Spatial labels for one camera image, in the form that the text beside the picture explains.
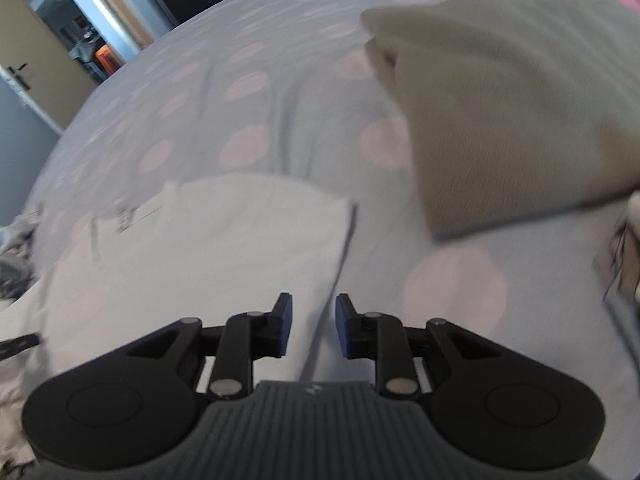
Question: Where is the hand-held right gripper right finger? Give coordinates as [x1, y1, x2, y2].
[335, 292, 507, 402]

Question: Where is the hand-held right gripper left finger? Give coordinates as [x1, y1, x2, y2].
[125, 291, 295, 403]

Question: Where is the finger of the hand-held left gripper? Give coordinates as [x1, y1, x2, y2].
[0, 332, 41, 362]

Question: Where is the white t-shirt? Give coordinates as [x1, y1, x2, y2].
[0, 172, 359, 472]

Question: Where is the grey striped garment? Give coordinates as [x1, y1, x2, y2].
[0, 219, 37, 302]

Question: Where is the bed with polka-dot sheet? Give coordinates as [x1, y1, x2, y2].
[0, 0, 640, 480]

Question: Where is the olive folded blanket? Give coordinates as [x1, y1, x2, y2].
[360, 0, 640, 241]

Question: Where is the pale crumpled cloth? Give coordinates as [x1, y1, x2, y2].
[594, 204, 640, 312]

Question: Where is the beige room door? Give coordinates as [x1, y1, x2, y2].
[0, 0, 102, 136]

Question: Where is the orange red stool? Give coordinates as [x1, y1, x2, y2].
[92, 43, 124, 69]

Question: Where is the metal door handle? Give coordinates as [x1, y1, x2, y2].
[2, 62, 32, 94]

